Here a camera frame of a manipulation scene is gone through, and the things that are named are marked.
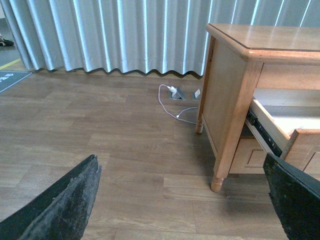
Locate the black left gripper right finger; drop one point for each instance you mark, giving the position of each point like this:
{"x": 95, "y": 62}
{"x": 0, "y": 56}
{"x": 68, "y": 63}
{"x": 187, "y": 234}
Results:
{"x": 295, "y": 196}

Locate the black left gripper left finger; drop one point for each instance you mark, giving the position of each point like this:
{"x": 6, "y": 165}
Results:
{"x": 62, "y": 211}

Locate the wooden top drawer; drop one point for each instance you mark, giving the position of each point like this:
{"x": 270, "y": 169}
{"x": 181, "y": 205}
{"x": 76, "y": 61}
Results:
{"x": 294, "y": 124}

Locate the wooden drawer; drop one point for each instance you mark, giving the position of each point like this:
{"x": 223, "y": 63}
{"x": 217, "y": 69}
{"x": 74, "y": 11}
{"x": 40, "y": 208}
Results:
{"x": 249, "y": 157}
{"x": 294, "y": 124}

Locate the wooden nightstand cabinet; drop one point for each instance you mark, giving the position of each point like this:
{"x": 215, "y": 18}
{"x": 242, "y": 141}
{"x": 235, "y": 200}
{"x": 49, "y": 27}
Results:
{"x": 244, "y": 61}

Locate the metal floor socket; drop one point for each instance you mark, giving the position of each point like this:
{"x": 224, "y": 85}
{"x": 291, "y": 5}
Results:
{"x": 175, "y": 93}
{"x": 196, "y": 95}

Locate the grey floor mat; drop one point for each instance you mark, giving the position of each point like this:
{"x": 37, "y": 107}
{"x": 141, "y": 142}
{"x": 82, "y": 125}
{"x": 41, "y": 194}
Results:
{"x": 10, "y": 78}

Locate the black shoe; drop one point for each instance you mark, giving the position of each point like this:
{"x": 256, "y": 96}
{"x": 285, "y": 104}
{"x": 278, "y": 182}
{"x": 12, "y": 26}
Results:
{"x": 5, "y": 42}

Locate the grey pleated curtain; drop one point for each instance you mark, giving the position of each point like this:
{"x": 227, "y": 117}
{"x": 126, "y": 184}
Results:
{"x": 143, "y": 35}

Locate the black drawer slide rail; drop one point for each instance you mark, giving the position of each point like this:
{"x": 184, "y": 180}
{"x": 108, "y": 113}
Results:
{"x": 253, "y": 120}

